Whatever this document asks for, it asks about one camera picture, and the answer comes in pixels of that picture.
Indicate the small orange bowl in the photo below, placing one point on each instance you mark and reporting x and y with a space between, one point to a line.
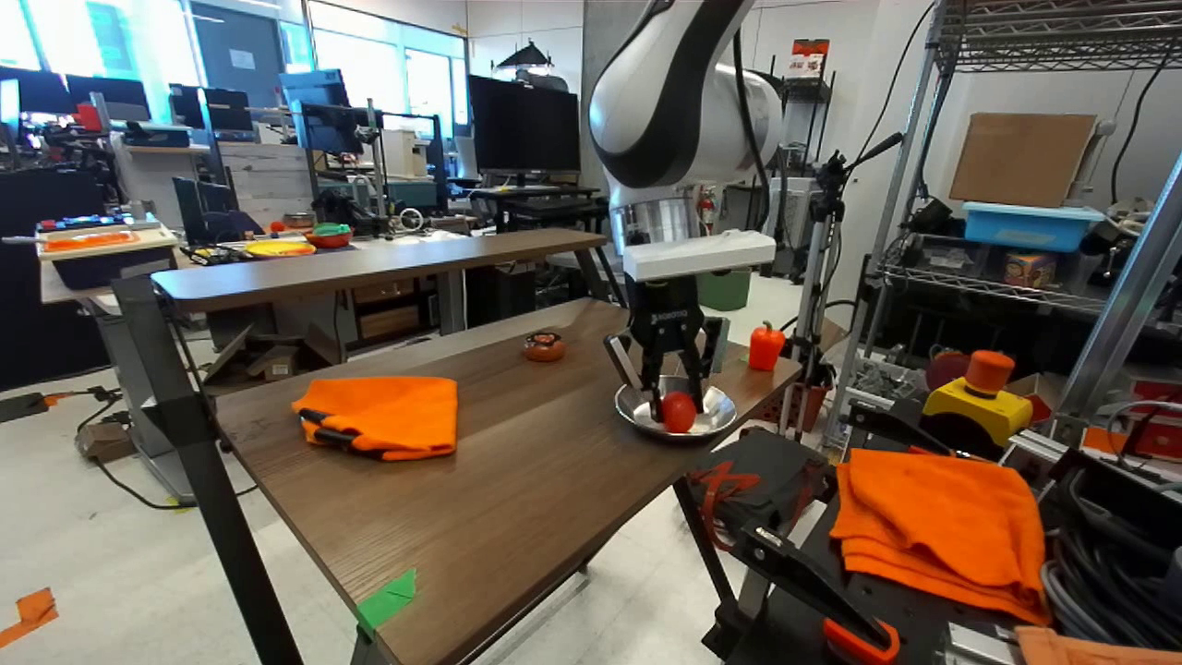
543 350

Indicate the green tape piece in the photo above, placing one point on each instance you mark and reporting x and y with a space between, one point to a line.
385 598

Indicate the brown cardboard sheet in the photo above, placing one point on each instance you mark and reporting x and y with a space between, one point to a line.
1019 155

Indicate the red toy bell pepper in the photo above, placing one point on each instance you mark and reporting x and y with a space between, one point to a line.
764 350

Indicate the orange cloth with black trim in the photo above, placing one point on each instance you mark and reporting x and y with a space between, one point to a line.
390 416

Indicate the red bowl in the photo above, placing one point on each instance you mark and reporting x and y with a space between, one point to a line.
328 235

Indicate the gray aluminium post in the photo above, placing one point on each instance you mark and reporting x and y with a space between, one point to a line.
1129 295

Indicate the yellow bowl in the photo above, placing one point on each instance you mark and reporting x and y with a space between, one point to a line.
282 250

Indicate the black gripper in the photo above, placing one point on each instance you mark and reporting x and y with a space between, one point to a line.
671 316

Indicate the yellow emergency stop box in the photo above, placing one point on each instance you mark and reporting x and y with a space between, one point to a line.
980 407

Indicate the wooden folding table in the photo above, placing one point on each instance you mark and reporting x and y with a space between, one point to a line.
186 431

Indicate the red toy tomato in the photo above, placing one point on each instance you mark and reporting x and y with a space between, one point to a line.
676 411

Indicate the black tripod stand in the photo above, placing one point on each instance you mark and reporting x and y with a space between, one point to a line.
822 244

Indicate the blue plastic bin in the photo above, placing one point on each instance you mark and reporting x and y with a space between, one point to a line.
1033 228

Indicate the white background table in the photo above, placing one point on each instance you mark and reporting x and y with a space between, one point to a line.
106 263

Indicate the black computer monitor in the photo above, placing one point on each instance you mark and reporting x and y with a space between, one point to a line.
522 132

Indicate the green bucket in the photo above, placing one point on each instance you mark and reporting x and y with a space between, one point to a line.
726 289

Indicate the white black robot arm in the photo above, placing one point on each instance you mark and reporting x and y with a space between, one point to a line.
671 111

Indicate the bin with orange contents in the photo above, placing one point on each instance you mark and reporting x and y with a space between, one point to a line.
92 239

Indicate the silver metal pan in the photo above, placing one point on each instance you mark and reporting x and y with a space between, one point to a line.
639 411

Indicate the flat orange cloth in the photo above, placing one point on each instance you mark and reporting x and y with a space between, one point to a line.
943 528

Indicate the orange floor tape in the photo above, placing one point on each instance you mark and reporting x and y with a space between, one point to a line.
29 616

